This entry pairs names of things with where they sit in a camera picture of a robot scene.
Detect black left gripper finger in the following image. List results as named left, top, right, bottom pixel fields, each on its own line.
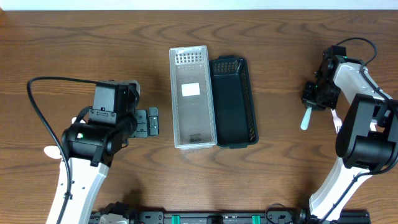
left=149, top=107, right=159, bottom=122
left=148, top=125, right=159, bottom=136

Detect pale pink plastic fork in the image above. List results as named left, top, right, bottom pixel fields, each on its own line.
left=331, top=109, right=342, bottom=134

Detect mint green plastic fork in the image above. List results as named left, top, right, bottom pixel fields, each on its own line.
left=300, top=107, right=312, bottom=131

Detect white plastic fork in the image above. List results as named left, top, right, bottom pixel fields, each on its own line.
left=369, top=123, right=376, bottom=131

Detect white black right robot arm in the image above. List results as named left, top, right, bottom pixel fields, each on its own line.
left=296, top=44, right=397, bottom=223

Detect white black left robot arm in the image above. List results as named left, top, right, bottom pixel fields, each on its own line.
left=47, top=80, right=159, bottom=223

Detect white plastic spoon under arm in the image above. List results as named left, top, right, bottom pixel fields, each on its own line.
left=44, top=146, right=62, bottom=159

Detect clear plastic mesh basket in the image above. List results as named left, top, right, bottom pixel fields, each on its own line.
left=169, top=45, right=217, bottom=150

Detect white label in clear basket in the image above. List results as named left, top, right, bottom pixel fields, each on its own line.
left=181, top=83, right=200, bottom=96

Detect white plastic spoon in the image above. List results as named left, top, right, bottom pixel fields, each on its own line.
left=72, top=117, right=86, bottom=124

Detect black plastic mesh basket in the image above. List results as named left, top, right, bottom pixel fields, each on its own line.
left=210, top=55, right=259, bottom=149

